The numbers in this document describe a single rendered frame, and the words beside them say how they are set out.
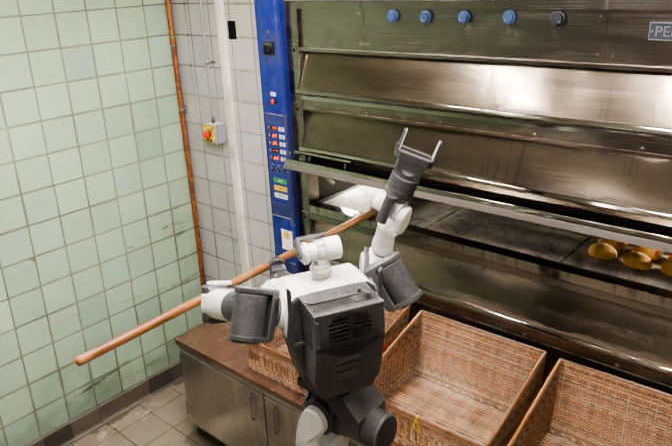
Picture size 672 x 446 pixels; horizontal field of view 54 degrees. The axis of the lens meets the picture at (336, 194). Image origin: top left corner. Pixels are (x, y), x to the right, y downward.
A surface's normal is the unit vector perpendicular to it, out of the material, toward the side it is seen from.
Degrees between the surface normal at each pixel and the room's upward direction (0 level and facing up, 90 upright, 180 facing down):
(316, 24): 90
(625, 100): 70
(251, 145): 90
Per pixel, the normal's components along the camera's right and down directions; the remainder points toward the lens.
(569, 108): -0.63, -0.10
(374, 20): -0.66, 0.28
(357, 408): 0.51, -0.54
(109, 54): 0.76, 0.18
